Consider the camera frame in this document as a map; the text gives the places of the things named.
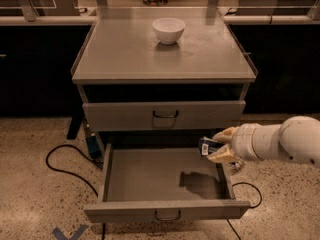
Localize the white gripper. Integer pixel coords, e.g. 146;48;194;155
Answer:
207;123;263;163

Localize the blue rxbar blueberry bar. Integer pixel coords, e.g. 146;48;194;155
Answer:
199;137;224;156

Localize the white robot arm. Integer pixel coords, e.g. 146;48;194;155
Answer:
207;116;320;168

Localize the closed grey top drawer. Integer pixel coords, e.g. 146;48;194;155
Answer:
83;101;245;131

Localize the open grey middle drawer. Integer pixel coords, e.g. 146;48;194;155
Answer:
84;144;250;223

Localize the grey metal drawer cabinet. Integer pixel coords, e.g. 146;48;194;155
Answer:
72;7;256;148

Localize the small clear plastic bottle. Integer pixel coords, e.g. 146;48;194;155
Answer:
228;161;245;175

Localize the white ceramic bowl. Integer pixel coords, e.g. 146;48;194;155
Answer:
152;18;185;45

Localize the blue power adapter box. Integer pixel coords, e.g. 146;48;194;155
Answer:
86;136;101;159

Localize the black cable right side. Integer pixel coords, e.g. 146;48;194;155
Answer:
226;181;263;240

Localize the black floor cable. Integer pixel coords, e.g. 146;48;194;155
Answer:
44;143;104;198

